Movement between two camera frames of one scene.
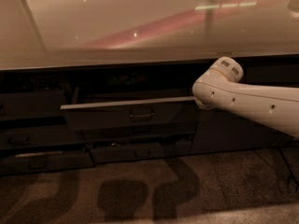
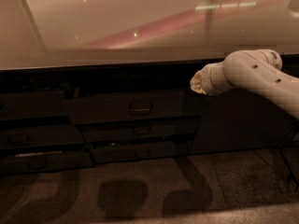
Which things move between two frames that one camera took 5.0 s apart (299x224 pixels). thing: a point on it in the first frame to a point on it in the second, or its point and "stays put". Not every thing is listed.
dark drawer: [140, 151] stays put
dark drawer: [43, 104] stays put
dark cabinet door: [218, 131] stays put
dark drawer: [171, 114] to [87, 105]
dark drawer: [45, 161] stays put
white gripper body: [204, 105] to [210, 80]
